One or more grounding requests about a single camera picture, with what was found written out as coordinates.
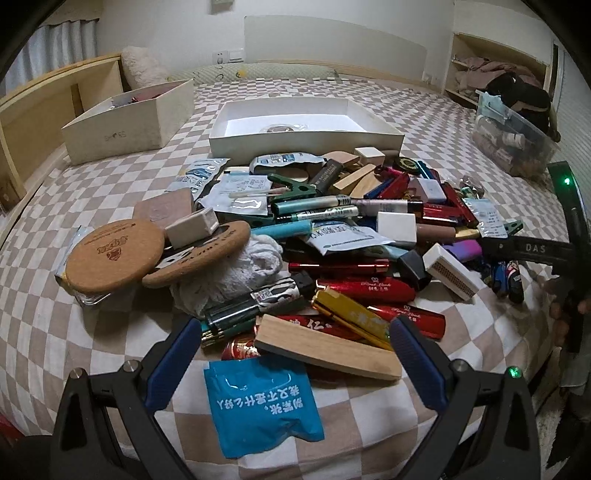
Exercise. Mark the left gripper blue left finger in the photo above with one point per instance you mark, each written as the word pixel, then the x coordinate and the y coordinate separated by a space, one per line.
pixel 166 362

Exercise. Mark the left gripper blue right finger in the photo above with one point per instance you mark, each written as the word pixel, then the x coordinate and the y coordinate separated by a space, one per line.
pixel 423 360

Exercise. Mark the panda cork coaster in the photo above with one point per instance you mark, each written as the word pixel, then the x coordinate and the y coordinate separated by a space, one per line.
pixel 227 240

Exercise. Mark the long wooden block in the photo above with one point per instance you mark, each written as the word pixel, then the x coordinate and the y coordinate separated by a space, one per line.
pixel 326 351

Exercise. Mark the uv gel polish box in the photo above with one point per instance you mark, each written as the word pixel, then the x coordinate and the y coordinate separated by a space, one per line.
pixel 189 229

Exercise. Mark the white mask packet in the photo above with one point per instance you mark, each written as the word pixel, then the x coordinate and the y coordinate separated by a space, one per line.
pixel 239 194

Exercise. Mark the black lighter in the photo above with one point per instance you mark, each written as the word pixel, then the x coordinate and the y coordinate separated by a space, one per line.
pixel 326 176

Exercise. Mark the brown tape roll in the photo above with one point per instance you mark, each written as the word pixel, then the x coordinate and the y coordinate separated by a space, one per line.
pixel 283 128

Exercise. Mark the blue wipe packet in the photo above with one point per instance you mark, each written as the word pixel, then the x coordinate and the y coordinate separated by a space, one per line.
pixel 259 402

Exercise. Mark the red lipstick tube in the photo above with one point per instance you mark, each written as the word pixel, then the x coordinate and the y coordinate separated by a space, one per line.
pixel 372 290

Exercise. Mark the clear plastic storage bin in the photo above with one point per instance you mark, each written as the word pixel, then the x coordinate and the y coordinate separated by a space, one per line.
pixel 512 142

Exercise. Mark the white cloth rag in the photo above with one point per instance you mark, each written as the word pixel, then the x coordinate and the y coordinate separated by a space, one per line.
pixel 258 264

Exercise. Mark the black bag on bin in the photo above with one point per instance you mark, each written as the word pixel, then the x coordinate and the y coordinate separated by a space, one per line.
pixel 529 101

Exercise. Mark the black round gold tin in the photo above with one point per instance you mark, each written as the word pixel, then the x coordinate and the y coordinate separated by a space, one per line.
pixel 409 165

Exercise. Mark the blue white sachet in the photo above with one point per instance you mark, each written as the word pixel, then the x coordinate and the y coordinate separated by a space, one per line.
pixel 197 176

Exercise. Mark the wooden closet shelf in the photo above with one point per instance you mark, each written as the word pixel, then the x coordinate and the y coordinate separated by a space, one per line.
pixel 475 61

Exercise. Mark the green plastic clip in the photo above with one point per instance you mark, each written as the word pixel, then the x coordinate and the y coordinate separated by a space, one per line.
pixel 295 190

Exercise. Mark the white cube box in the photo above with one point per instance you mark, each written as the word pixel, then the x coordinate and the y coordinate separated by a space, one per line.
pixel 370 155

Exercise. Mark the beige shoe box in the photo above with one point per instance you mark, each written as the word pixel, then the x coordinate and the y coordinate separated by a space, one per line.
pixel 139 120

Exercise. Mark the white shallow tray box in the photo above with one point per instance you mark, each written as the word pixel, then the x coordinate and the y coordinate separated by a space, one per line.
pixel 246 129

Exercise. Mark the wooden bedside shelf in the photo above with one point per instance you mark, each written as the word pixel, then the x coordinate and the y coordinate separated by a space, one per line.
pixel 32 117

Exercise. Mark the fluffy white pillow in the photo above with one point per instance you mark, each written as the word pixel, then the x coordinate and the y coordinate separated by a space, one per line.
pixel 141 68

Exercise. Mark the green long bolster pillow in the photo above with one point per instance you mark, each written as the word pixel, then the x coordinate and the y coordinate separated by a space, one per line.
pixel 231 72

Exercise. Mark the grey curtain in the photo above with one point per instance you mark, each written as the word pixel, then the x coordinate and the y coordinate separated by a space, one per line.
pixel 51 48

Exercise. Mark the wall socket panel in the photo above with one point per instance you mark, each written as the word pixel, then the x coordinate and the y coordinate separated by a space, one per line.
pixel 234 56

